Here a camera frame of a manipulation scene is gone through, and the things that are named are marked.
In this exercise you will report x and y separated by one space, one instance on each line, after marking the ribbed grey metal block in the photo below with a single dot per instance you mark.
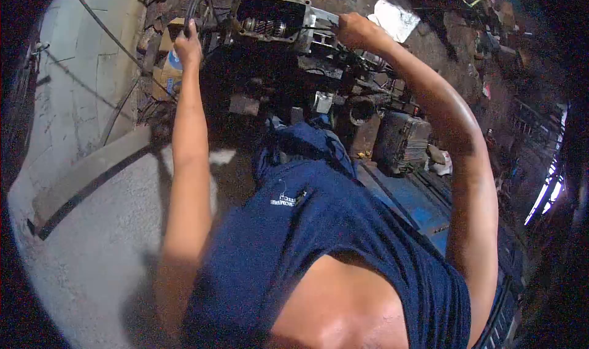
401 142

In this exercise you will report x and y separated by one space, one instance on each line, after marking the person's right fingers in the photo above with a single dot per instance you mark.
346 23

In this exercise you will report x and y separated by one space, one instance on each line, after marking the person's right hand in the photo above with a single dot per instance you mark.
355 30

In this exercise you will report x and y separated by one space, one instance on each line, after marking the cardboard box with blue label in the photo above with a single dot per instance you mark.
169 66

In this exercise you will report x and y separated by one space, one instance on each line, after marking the blue metal platform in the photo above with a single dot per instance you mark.
409 202

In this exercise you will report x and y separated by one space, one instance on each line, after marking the person's left fingers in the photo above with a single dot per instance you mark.
186 31

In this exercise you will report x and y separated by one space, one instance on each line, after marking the grey concrete beam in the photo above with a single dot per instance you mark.
87 179

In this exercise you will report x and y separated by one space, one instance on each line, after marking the person's legs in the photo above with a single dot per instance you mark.
301 149

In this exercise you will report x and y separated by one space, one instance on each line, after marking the metal gearbox housing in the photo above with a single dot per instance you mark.
276 22

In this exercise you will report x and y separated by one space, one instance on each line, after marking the white rag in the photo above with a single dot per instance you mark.
441 161

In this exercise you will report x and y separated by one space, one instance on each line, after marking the white crumpled sheet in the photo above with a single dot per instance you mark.
395 18

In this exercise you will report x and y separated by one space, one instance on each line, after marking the person's left hand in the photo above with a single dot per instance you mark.
187 46

